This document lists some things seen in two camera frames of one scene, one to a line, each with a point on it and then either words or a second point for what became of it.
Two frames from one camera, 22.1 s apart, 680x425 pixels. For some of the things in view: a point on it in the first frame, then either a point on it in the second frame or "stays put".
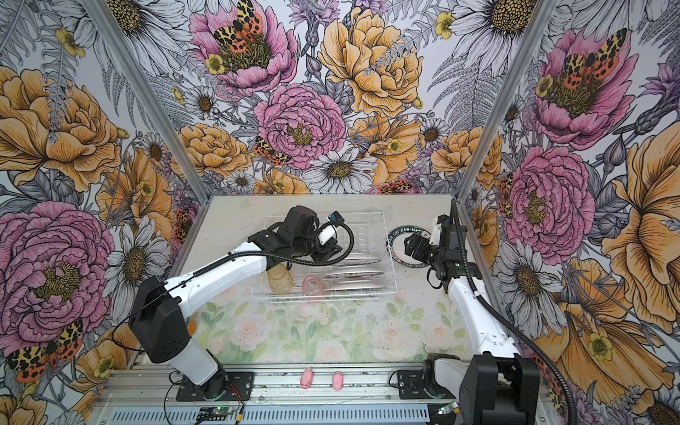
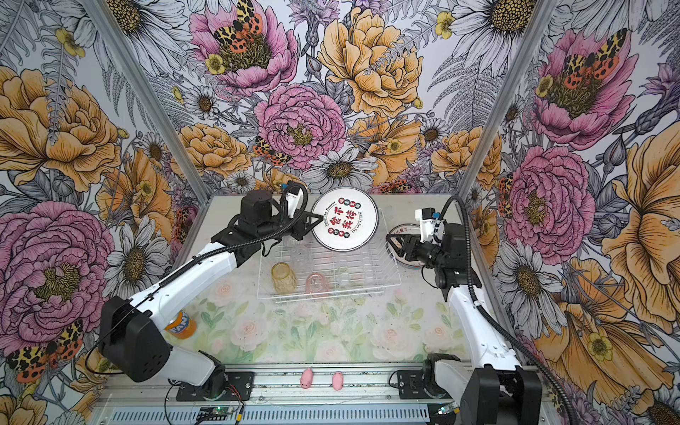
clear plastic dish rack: (367, 273) stays put
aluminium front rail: (285, 395) stays put
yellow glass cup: (281, 280) stays put
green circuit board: (214, 413) stays put
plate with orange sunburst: (346, 274) → (405, 228)
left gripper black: (326, 252) → (302, 226)
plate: (355, 284) → (351, 219)
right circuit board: (447, 409) stays put
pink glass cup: (312, 285) stays put
